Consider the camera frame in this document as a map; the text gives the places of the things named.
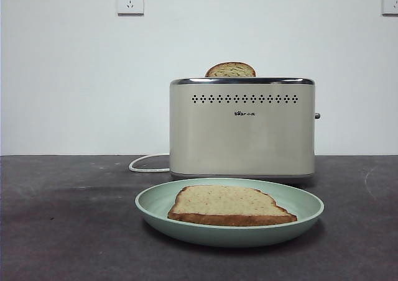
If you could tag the large brown bread slice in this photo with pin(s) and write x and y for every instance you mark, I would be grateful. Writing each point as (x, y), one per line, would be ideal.
(227, 204)

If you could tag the small brown bread slice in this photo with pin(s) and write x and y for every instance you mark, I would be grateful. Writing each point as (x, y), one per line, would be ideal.
(230, 70)

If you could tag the cream two-slot toaster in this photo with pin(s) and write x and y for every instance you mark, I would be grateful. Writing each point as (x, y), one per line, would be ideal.
(242, 138)

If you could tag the pale green round plate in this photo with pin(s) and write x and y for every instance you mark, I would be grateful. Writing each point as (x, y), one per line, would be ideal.
(155, 212)

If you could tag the white wall socket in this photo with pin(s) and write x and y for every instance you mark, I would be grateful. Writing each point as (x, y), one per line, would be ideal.
(391, 2)
(130, 1)

